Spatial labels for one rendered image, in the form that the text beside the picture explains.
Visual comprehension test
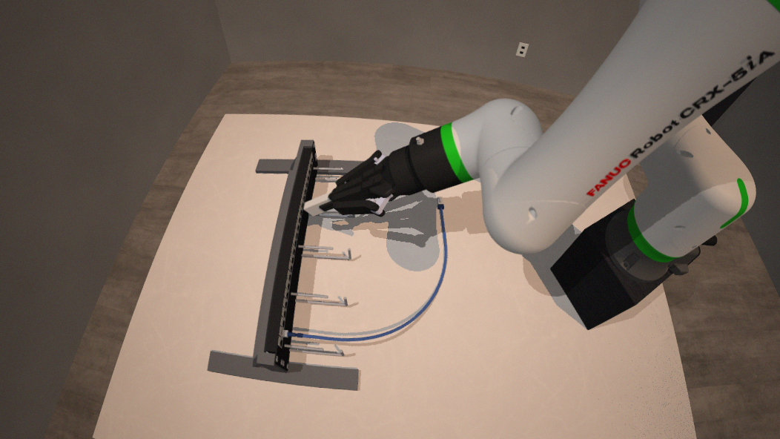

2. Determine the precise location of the blue patch cord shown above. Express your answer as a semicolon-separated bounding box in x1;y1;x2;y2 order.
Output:
296;208;447;341

